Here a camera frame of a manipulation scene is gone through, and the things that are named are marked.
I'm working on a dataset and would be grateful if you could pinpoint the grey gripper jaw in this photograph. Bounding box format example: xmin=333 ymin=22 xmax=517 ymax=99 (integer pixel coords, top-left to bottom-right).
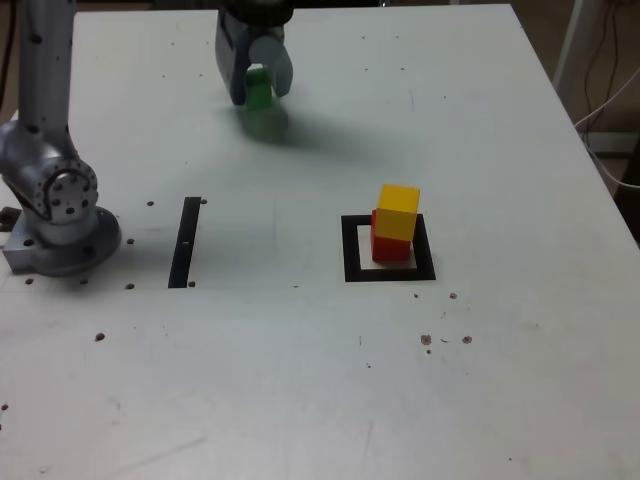
xmin=214 ymin=12 xmax=254 ymax=106
xmin=251 ymin=34 xmax=295 ymax=98

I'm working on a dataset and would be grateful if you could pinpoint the green cube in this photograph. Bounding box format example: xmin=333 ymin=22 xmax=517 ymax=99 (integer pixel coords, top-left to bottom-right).
xmin=244 ymin=63 xmax=275 ymax=112

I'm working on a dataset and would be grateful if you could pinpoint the yellow cube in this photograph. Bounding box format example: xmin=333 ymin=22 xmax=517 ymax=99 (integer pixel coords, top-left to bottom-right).
xmin=374 ymin=183 xmax=421 ymax=242

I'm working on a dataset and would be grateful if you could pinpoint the red cube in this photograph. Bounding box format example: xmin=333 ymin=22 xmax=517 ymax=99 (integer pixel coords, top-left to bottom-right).
xmin=370 ymin=209 xmax=412 ymax=263

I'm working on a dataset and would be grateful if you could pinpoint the black tape square outline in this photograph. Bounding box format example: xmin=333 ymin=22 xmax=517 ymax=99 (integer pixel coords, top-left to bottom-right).
xmin=340 ymin=213 xmax=437 ymax=284

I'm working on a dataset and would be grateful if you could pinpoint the black tape strip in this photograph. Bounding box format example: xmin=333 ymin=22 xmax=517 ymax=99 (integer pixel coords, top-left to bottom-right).
xmin=167 ymin=196 xmax=202 ymax=290

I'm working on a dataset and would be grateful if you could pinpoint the white post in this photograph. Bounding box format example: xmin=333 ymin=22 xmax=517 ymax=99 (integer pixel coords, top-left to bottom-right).
xmin=552 ymin=0 xmax=601 ymax=99

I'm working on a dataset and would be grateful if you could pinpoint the white cable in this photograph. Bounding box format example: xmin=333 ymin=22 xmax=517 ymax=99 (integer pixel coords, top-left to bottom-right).
xmin=574 ymin=64 xmax=640 ymax=189

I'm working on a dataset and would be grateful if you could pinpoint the thin dark hanging cable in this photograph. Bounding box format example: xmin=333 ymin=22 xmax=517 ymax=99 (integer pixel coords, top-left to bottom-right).
xmin=582 ymin=0 xmax=634 ymax=119

